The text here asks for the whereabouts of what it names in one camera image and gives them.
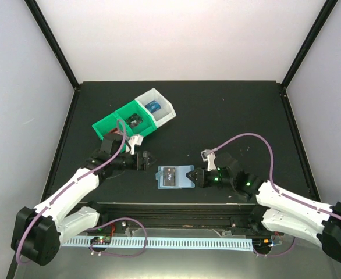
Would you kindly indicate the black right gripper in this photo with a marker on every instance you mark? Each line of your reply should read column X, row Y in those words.
column 192, row 175

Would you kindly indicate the black frame post right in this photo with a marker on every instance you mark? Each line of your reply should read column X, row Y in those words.
column 310, row 38

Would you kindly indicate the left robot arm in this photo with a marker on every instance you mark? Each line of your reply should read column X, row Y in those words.
column 40, row 231

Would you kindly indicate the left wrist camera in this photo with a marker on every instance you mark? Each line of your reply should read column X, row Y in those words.
column 135, row 140

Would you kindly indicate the blue card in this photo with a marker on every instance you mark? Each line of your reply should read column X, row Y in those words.
column 153, row 106

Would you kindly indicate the white slotted cable duct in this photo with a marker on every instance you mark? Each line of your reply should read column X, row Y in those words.
column 226, row 244

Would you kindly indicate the black frame post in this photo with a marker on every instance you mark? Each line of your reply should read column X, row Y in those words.
column 52, row 41
column 310, row 38

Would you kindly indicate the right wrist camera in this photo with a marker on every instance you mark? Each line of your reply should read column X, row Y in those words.
column 209, row 157

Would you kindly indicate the black frame post left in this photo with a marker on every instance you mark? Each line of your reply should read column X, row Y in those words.
column 52, row 41

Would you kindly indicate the blue card holder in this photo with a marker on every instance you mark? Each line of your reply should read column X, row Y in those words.
column 182, row 182

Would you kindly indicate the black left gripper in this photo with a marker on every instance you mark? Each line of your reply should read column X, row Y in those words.
column 143, row 164

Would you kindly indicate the white plastic bin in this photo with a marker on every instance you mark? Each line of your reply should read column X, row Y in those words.
column 162, row 116

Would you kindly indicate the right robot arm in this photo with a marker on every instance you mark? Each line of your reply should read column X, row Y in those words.
column 277, row 209

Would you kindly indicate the green middle plastic bin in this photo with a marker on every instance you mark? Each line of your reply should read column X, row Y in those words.
column 146, row 127

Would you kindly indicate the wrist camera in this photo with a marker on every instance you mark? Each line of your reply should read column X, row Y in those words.
column 209, row 157
column 135, row 140

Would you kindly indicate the green end plastic bin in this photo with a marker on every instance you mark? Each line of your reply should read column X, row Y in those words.
column 109, row 125

